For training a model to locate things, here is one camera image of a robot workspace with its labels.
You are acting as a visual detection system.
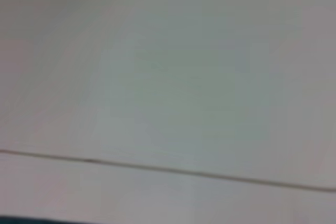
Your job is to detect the teal FREE! print t-shirt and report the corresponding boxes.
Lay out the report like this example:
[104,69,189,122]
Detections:
[0,215,82,224]

